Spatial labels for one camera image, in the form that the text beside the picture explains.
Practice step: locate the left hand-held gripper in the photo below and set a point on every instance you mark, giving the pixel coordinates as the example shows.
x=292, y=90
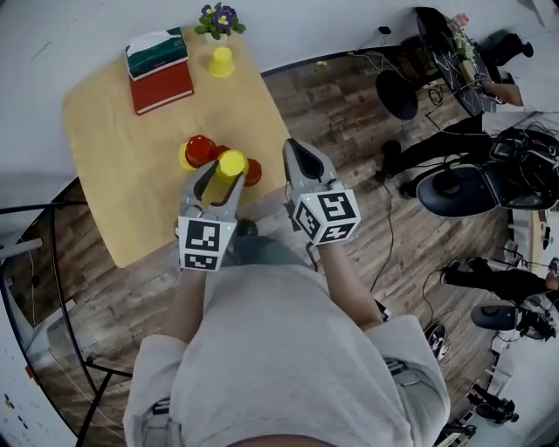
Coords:
x=203, y=238

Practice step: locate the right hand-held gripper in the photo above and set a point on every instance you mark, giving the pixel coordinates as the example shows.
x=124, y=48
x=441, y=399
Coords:
x=332, y=214

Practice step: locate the yellow paper cup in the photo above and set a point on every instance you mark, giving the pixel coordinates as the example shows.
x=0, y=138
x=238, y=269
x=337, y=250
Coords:
x=231, y=165
x=222, y=61
x=182, y=159

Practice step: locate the red paper cup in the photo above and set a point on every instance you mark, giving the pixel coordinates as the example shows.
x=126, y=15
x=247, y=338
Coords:
x=219, y=151
x=200, y=150
x=254, y=172

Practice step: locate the person's right forearm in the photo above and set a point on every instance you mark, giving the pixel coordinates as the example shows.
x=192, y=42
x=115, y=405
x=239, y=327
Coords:
x=349, y=284

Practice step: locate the person's left forearm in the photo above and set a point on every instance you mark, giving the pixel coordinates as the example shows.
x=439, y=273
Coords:
x=188, y=301

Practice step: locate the person's black shoe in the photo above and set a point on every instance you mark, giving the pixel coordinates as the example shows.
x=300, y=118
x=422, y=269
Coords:
x=248, y=227

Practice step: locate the person's blue jeans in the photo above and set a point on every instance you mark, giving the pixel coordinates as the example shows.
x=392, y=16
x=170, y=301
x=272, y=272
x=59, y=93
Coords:
x=271, y=253

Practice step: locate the black round stool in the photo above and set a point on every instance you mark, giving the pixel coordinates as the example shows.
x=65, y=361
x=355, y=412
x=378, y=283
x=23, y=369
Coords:
x=397, y=94

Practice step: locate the red hardcover book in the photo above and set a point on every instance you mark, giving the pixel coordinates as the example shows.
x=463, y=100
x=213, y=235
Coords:
x=161, y=89

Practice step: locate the black office chair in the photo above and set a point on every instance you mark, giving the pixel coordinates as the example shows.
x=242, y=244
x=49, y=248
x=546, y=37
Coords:
x=493, y=316
x=454, y=192

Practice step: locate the green tissue box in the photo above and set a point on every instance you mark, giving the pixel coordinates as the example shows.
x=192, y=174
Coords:
x=159, y=54

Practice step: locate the person's grey shirt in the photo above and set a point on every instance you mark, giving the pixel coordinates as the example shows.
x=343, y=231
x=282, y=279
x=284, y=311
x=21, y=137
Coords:
x=284, y=362

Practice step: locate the potted purple flower plant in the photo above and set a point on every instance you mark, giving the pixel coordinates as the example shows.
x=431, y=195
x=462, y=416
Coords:
x=218, y=19

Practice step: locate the black marble round table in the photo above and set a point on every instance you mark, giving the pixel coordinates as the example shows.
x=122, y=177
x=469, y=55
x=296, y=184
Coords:
x=436, y=43

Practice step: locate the black and white sneakers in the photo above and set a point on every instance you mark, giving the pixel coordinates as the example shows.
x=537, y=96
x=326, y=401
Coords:
x=436, y=342

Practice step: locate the black swivel chair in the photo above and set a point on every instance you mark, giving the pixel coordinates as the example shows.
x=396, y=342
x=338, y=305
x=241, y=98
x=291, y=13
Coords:
x=511, y=46

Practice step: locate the whiteboard on black stand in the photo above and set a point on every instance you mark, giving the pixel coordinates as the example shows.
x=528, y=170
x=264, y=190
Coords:
x=26, y=406

